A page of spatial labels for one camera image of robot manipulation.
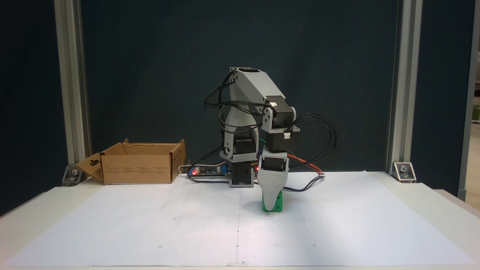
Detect blue circuit board, red LED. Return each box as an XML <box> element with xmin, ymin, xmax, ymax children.
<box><xmin>188</xmin><ymin>165</ymin><xmax>230</xmax><ymax>177</ymax></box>

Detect black power cable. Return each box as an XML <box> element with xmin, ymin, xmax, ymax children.
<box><xmin>187</xmin><ymin>173</ymin><xmax>231</xmax><ymax>184</ymax></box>

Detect grey wedge gripper finger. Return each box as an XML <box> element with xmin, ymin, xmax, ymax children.
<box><xmin>257</xmin><ymin>171</ymin><xmax>290</xmax><ymax>210</ymax></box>

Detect green dice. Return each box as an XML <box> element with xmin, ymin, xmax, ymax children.
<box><xmin>261</xmin><ymin>189</ymin><xmax>284</xmax><ymax>213</ymax></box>

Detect black elbow servo cable loop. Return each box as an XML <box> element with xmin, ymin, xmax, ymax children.
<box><xmin>204</xmin><ymin>70</ymin><xmax>264</xmax><ymax>136</ymax></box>

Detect black wrist servo cable loop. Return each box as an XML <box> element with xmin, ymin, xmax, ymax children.
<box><xmin>286</xmin><ymin>113</ymin><xmax>338</xmax><ymax>170</ymax></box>

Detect orange jumper wire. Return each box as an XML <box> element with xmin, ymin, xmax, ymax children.
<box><xmin>287</xmin><ymin>153</ymin><xmax>323</xmax><ymax>174</ymax></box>

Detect metal corner bracket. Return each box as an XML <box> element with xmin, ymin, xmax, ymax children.
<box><xmin>61</xmin><ymin>165</ymin><xmax>91</xmax><ymax>187</ymax></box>
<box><xmin>392</xmin><ymin>162</ymin><xmax>417</xmax><ymax>184</ymax></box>

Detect grey aluminium frame post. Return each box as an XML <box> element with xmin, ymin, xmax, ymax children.
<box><xmin>457</xmin><ymin>0</ymin><xmax>480</xmax><ymax>203</ymax></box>
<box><xmin>54</xmin><ymin>0</ymin><xmax>93</xmax><ymax>177</ymax></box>
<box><xmin>385</xmin><ymin>0</ymin><xmax>423</xmax><ymax>175</ymax></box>

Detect brown cardboard box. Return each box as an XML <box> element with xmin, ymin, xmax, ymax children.
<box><xmin>75</xmin><ymin>138</ymin><xmax>187</xmax><ymax>185</ymax></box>

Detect red jumper wire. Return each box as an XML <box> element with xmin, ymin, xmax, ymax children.
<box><xmin>287</xmin><ymin>154</ymin><xmax>324</xmax><ymax>175</ymax></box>

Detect thin white cable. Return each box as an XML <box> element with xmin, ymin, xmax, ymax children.
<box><xmin>178</xmin><ymin>162</ymin><xmax>226</xmax><ymax>174</ymax></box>

